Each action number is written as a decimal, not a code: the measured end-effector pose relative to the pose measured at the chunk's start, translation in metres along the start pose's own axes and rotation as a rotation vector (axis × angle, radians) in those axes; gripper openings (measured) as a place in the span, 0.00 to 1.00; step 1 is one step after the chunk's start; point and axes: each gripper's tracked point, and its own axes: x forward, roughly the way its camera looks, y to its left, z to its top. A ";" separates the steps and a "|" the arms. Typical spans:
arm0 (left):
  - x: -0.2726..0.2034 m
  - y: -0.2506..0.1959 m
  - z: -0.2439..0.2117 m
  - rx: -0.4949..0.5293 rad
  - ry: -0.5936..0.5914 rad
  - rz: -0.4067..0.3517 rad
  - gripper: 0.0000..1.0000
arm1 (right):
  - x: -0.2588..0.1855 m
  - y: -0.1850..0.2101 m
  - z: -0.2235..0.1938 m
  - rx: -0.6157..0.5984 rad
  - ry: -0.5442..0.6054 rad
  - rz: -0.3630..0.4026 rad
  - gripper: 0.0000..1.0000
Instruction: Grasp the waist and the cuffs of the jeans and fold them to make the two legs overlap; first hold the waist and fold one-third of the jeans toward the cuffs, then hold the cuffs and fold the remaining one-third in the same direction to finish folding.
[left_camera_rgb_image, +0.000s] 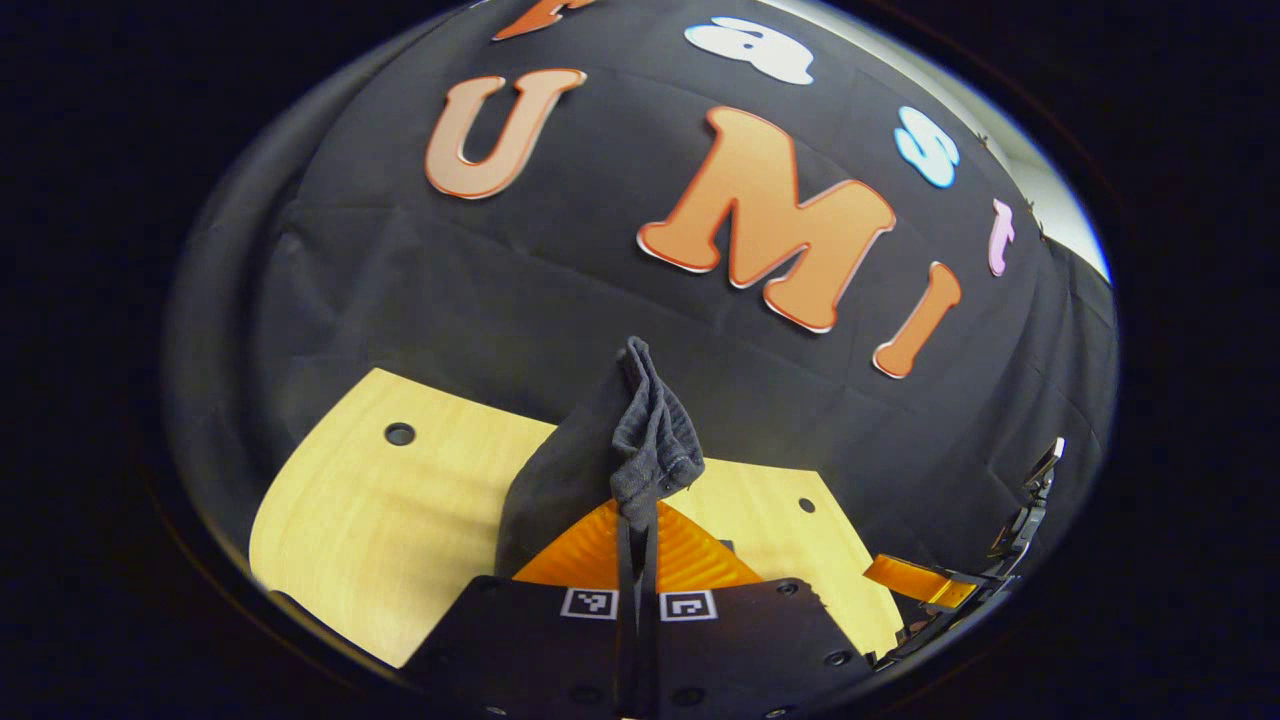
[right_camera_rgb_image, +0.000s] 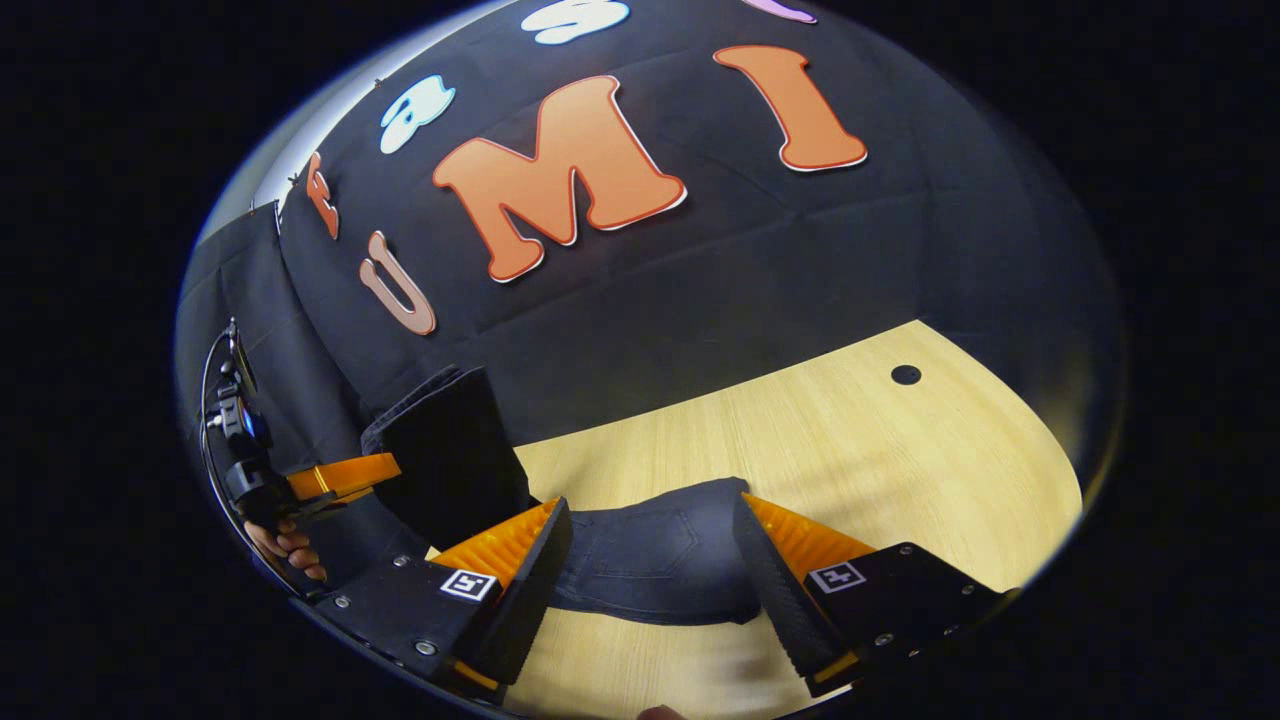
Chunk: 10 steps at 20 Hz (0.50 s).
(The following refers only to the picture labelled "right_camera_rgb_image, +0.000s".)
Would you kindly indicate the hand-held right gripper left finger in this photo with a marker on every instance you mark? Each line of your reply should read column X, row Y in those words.
column 520, row 620

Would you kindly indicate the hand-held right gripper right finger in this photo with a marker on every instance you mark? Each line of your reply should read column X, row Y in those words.
column 785, row 620

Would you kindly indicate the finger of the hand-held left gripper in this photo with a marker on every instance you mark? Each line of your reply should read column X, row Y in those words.
column 350, row 473

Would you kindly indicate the dark grey jeans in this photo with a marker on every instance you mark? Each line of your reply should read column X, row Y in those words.
column 650, row 570

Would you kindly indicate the black backdrop cloth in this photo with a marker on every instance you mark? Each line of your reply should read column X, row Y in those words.
column 750, row 260

